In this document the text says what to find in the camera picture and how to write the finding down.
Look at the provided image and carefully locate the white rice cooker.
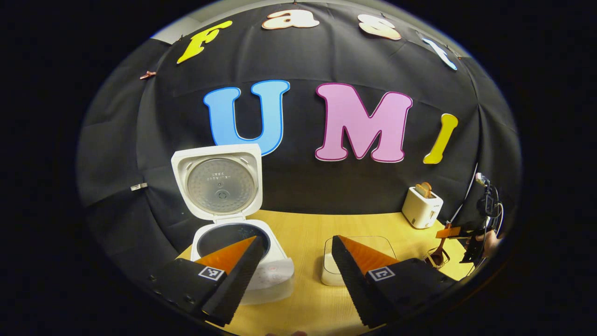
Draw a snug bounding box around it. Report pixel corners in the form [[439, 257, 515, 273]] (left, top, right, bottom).
[[171, 144, 295, 306]]

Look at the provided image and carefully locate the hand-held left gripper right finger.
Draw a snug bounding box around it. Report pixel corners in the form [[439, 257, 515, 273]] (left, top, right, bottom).
[[331, 235, 458, 329]]

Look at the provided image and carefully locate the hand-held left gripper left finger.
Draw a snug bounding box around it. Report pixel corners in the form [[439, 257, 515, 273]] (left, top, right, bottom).
[[149, 236, 265, 327]]

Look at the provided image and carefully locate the white cable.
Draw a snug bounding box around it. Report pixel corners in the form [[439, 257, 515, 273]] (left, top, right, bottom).
[[450, 162, 479, 223]]

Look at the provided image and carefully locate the black backdrop cloth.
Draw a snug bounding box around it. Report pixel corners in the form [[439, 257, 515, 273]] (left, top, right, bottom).
[[77, 0, 522, 280]]

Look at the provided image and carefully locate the clear plastic container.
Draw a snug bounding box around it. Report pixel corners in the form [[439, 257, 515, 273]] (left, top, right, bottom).
[[321, 236, 397, 287]]

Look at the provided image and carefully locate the brown wooden spoon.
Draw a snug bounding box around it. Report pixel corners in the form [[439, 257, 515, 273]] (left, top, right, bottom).
[[431, 233, 448, 267]]

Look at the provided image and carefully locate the white toaster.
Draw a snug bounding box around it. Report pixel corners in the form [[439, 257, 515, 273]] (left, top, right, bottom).
[[402, 187, 444, 229]]

